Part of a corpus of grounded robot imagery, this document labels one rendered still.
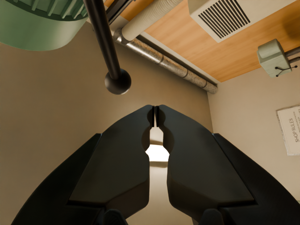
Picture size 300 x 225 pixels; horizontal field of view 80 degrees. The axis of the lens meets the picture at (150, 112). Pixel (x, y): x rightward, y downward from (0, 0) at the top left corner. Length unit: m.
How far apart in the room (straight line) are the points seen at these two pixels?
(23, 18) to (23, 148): 1.29
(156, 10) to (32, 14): 1.62
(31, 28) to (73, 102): 1.43
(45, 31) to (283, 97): 3.10
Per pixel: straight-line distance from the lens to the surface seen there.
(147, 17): 1.89
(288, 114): 3.12
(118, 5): 1.93
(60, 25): 0.29
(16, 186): 1.50
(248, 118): 3.25
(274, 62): 2.43
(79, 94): 1.74
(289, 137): 3.08
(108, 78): 0.23
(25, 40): 0.31
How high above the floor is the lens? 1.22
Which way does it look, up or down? 42 degrees up
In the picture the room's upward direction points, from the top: 111 degrees counter-clockwise
